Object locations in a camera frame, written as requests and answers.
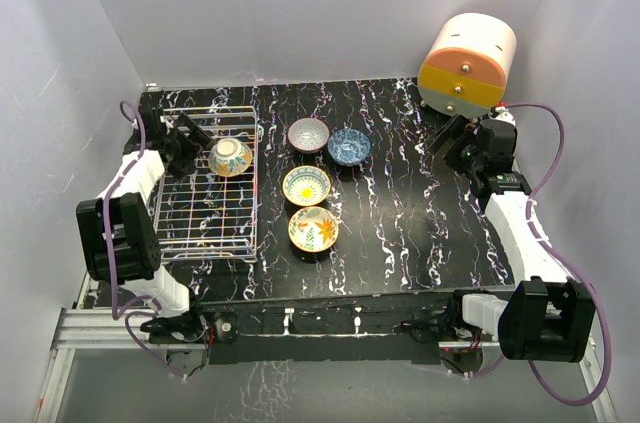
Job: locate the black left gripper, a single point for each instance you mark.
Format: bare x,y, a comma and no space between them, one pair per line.
186,165

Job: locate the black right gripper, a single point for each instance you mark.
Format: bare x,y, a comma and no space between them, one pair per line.
452,129

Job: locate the orange blue swirl bowl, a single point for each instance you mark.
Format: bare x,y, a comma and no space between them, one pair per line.
229,157

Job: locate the orange flower leaf bowl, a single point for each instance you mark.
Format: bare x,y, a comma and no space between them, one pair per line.
313,229

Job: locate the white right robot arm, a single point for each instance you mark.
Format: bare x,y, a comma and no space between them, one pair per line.
549,315

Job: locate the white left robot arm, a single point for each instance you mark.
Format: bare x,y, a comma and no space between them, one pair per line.
118,237

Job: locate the cylindrical drawer cabinet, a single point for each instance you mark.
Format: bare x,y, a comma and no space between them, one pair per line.
467,68

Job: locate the blue patterned bowl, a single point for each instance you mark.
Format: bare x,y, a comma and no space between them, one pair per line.
349,147

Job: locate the grey bowl red rim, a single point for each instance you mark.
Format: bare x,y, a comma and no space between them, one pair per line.
308,135

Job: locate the yellow sun pattern bowl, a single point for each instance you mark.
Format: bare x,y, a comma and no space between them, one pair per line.
306,186

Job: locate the white wire dish rack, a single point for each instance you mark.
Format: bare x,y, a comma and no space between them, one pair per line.
205,216

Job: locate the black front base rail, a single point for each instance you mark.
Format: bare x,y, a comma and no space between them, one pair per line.
417,326

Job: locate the aluminium frame rail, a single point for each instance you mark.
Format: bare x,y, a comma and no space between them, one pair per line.
78,328

